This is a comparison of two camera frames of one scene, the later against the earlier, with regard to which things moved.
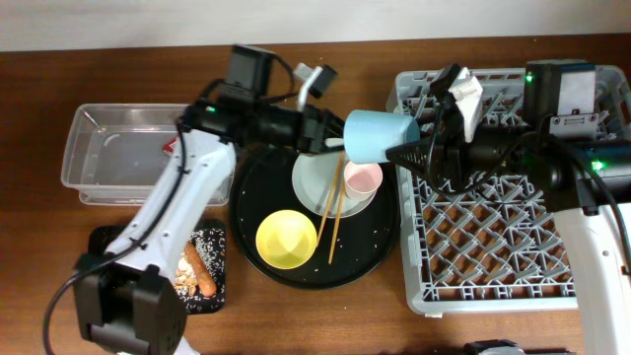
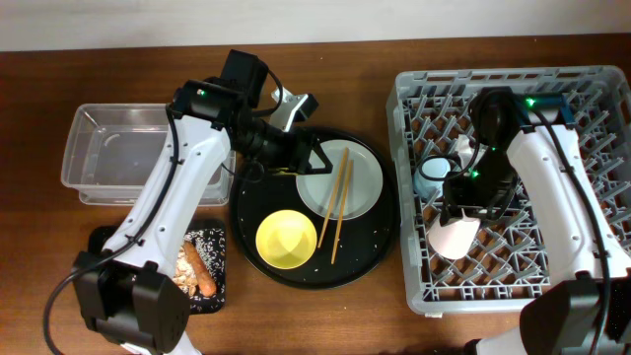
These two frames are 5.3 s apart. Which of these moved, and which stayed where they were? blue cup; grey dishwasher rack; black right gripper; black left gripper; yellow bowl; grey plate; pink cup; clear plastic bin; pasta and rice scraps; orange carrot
Moved: blue cup; black left gripper; pink cup; black right gripper
Stayed: orange carrot; clear plastic bin; grey plate; yellow bowl; grey dishwasher rack; pasta and rice scraps
